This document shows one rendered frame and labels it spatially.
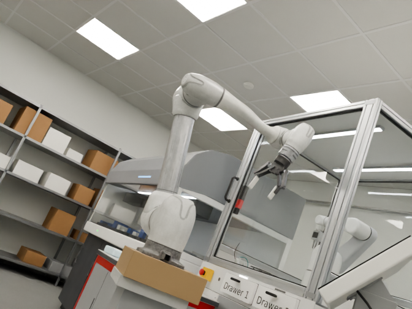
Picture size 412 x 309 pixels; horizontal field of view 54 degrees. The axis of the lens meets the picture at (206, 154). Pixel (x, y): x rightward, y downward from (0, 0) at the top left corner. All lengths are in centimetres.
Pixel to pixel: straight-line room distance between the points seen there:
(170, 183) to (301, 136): 68
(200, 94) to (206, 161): 133
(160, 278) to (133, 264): 11
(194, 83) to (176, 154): 34
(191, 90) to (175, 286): 83
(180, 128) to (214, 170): 125
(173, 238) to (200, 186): 146
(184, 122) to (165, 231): 55
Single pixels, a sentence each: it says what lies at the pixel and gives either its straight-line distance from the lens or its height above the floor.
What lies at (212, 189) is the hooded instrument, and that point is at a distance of 313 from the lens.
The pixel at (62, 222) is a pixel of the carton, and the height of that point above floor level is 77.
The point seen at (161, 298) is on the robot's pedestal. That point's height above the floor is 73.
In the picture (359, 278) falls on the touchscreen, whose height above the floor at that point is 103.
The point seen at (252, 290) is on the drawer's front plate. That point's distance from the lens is 225.
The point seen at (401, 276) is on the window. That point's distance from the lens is 242.
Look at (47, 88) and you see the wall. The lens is 616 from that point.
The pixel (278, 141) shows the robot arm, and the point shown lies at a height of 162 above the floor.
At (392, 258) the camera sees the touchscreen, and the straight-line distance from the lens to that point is 132.
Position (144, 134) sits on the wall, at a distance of 664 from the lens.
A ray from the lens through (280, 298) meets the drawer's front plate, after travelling 209.
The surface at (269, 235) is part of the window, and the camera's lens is 235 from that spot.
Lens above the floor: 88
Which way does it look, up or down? 15 degrees up
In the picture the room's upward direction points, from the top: 23 degrees clockwise
